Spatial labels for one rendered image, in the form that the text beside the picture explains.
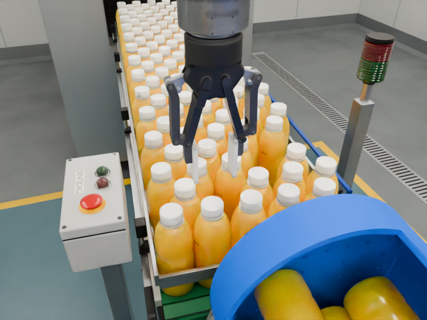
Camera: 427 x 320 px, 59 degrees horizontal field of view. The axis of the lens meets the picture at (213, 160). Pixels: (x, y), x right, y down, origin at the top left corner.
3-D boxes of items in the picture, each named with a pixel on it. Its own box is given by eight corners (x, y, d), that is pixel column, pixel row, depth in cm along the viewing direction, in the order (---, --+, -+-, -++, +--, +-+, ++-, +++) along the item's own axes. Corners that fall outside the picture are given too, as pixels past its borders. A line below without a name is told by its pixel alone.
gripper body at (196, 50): (185, 40, 44) (189, 112, 50) (255, 35, 46) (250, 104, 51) (175, 23, 50) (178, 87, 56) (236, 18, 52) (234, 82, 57)
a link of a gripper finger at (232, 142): (228, 131, 59) (232, 131, 59) (227, 167, 63) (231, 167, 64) (233, 141, 57) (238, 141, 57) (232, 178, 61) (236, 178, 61)
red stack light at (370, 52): (370, 63, 85) (375, 46, 82) (355, 53, 90) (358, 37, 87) (396, 61, 86) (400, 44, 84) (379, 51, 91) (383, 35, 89)
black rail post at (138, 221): (139, 254, 80) (135, 227, 75) (138, 244, 82) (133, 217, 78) (150, 253, 80) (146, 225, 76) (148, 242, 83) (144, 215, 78)
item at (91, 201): (81, 214, 61) (79, 208, 61) (81, 199, 64) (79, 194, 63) (103, 210, 62) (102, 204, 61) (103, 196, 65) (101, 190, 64)
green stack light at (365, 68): (365, 84, 87) (370, 63, 85) (351, 73, 92) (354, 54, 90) (389, 81, 89) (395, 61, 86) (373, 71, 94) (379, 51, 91)
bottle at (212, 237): (216, 257, 80) (217, 189, 69) (237, 280, 75) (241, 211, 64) (187, 272, 77) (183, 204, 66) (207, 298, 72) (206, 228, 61)
